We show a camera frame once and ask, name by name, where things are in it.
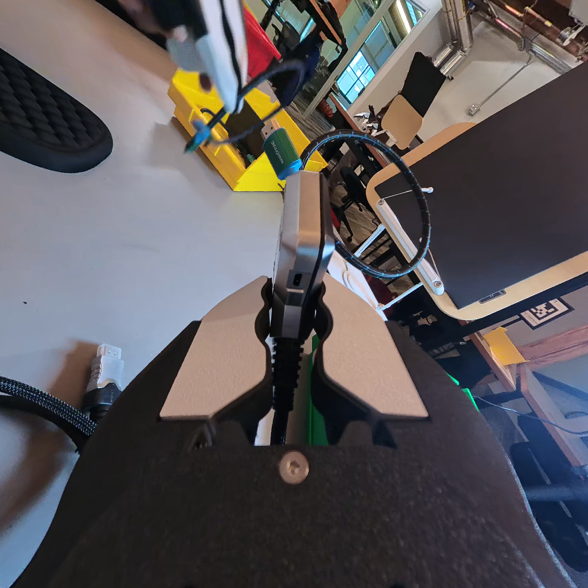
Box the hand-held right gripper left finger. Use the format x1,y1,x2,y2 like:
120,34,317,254
158,276,275,421

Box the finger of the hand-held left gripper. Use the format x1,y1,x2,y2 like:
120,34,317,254
166,0,239,109
232,0,252,88

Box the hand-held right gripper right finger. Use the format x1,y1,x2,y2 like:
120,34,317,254
314,275,430,424

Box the green plastic bin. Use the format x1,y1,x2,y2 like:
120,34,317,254
299,333,478,446

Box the braided hdmi cable green plugs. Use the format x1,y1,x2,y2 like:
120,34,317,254
184,60,432,280

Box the yellow plastic bin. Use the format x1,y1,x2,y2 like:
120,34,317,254
168,69,329,191

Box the black hdmi switch with cable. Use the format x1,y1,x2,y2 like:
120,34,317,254
0,171,336,451

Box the red plastic bin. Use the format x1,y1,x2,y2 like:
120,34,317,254
243,7,282,80

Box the brown standing desk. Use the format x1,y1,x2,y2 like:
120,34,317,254
301,0,348,54

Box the small yellow bin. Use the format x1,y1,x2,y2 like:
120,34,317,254
482,327,527,367

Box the long wooden desk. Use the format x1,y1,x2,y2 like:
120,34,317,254
328,93,392,169

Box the black mesh wrist rest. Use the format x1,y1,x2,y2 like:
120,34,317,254
0,48,114,174

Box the wooden shelf unit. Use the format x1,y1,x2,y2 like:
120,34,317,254
469,322,588,466

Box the square tag marker print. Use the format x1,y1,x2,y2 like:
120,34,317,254
519,298,576,330

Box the silver bent duct pipe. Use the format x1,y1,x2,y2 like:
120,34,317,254
441,0,475,66

